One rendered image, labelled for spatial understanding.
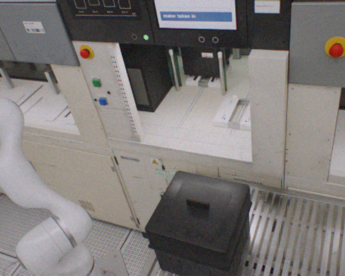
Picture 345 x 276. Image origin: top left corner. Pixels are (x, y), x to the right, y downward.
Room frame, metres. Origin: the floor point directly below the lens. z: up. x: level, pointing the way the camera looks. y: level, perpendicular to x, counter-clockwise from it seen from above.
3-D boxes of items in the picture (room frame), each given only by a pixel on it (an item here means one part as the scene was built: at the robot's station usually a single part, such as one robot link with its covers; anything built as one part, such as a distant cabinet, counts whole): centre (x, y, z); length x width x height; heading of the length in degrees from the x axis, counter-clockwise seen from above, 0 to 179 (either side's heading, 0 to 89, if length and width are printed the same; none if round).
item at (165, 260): (0.82, -0.03, 0.85); 0.28 x 0.28 x 0.17; 59
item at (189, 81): (1.85, -0.27, 0.89); 0.22 x 0.21 x 0.04; 149
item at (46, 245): (0.71, 0.44, 1.07); 0.19 x 0.12 x 0.24; 125
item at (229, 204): (0.81, -0.03, 0.98); 0.29 x 0.29 x 0.13; 59
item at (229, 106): (1.43, -0.34, 0.89); 0.22 x 0.21 x 0.04; 149
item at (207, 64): (1.85, -0.27, 1.06); 0.24 x 0.20 x 0.32; 59
